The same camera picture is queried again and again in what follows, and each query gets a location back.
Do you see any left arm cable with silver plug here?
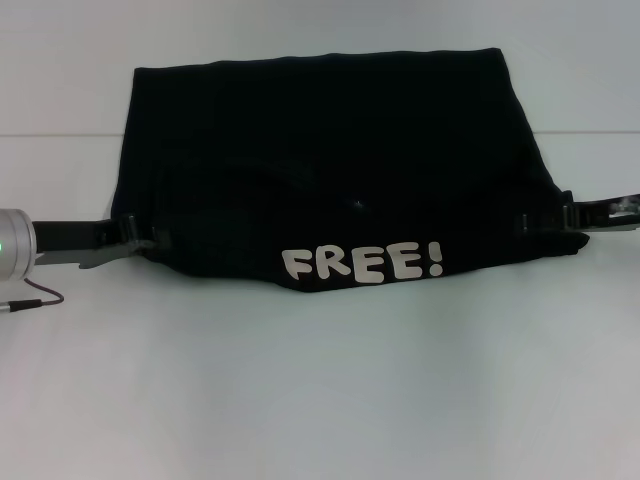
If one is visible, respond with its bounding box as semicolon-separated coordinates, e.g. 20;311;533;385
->
0;279;66;314

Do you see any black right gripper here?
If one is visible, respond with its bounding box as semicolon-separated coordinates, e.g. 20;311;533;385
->
518;191;640;235

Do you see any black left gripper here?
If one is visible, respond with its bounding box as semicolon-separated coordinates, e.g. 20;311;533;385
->
30;213;171;272

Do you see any black shirt with FREE print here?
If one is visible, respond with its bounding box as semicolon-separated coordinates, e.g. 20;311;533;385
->
112;47;594;296

